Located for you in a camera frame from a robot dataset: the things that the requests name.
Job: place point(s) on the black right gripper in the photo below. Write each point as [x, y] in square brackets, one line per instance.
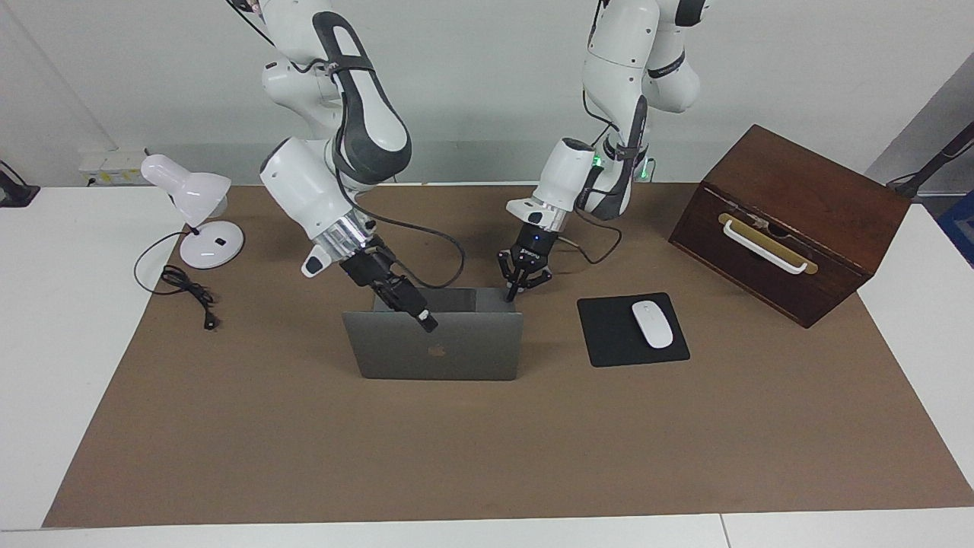
[373, 268]

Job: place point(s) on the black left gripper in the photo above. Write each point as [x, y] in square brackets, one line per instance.
[536, 247]

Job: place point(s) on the silver laptop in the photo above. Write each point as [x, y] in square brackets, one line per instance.
[456, 354]

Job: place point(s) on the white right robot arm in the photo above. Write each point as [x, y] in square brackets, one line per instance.
[304, 183]

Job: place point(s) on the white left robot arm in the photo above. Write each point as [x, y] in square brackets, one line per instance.
[567, 175]

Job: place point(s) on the black mouse pad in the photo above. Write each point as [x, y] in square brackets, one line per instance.
[609, 335]

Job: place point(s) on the white computer mouse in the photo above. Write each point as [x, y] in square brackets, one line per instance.
[653, 325]

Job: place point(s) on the brown table mat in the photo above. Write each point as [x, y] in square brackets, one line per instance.
[456, 457]

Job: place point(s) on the white desk lamp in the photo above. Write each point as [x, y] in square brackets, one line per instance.
[190, 186]

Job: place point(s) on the dark brown wooden box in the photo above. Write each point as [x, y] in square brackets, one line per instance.
[822, 198]

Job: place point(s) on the white power strip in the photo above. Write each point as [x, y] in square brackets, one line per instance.
[114, 167]

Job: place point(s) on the black stand leg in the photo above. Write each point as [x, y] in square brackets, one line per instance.
[932, 171]

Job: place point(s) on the blue crate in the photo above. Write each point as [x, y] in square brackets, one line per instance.
[960, 228]

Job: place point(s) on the black clamp mount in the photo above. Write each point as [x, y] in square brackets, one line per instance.
[15, 194]

